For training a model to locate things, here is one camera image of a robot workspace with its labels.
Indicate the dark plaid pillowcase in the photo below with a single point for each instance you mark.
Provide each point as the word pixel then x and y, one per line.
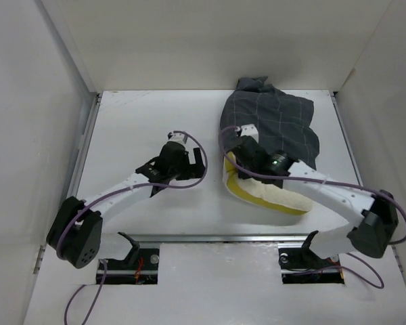
pixel 283 121

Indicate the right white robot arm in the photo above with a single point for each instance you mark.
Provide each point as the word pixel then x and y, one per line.
pixel 279 182

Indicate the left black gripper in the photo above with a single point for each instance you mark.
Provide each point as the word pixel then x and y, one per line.
pixel 193 170

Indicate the left aluminium rail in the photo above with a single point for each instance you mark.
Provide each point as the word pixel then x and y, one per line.
pixel 75 167

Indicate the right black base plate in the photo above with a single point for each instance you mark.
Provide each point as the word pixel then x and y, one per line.
pixel 302 267

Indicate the front aluminium rail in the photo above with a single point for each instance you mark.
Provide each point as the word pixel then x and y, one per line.
pixel 216 239

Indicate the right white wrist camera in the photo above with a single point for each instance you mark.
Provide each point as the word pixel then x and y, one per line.
pixel 250 131

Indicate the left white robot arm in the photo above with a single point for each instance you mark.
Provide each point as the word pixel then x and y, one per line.
pixel 76 232

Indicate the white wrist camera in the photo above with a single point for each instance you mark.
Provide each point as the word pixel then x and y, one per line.
pixel 178 137
pixel 250 131

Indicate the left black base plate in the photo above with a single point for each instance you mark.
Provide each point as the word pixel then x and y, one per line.
pixel 143 271

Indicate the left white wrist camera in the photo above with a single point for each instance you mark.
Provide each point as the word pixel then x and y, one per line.
pixel 178 137

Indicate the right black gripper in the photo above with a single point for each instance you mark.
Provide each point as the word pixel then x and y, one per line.
pixel 243 175

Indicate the cream pillow with yellow edge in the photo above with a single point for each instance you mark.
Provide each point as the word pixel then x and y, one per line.
pixel 263 195

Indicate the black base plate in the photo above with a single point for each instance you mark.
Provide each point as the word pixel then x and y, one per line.
pixel 302 267
pixel 143 271

